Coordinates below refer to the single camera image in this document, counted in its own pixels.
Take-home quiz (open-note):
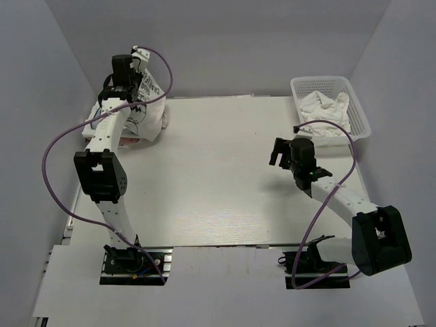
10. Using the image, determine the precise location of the white green Charlie Brown shirt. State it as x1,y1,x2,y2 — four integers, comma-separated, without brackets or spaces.
122,69,168,142

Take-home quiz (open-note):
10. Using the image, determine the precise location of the pink shirt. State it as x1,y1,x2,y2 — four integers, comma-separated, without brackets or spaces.
119,138,140,146

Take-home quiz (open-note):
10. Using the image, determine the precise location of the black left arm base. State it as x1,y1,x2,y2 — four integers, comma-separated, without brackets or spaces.
99,245,172,286

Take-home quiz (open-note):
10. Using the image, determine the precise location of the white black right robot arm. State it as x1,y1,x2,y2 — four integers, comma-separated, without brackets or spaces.
269,138,412,276

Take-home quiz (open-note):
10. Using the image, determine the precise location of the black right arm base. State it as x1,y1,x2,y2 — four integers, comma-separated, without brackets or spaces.
277,235,350,290

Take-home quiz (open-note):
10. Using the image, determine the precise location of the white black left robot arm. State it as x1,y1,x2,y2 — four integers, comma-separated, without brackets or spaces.
74,72,140,249

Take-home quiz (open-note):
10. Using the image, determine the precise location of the white crumpled shirt in basket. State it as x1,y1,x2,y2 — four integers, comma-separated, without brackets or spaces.
300,91,351,137

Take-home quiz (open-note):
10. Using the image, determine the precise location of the white plastic basket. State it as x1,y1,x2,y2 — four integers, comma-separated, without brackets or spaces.
290,76,371,146

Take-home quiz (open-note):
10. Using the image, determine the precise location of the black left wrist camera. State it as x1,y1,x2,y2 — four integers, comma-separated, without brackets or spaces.
112,47,151,87

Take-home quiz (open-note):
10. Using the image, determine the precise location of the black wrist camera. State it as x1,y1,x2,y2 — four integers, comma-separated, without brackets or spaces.
290,138,315,163
112,47,151,87

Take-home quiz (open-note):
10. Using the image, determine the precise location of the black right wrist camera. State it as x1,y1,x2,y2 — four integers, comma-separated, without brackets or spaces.
290,138,315,163

